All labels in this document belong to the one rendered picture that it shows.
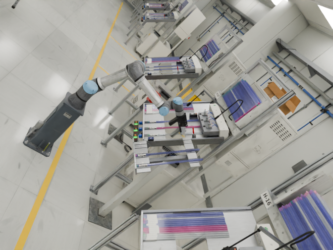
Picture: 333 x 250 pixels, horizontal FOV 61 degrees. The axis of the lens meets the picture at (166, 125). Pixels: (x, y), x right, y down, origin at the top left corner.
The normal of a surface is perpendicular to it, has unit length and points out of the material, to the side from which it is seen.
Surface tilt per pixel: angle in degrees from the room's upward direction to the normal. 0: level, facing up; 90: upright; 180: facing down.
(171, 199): 90
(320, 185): 90
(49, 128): 90
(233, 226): 44
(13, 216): 0
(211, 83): 90
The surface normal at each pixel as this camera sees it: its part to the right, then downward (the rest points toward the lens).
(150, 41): 0.06, 0.54
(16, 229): 0.71, -0.62
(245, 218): 0.02, -0.84
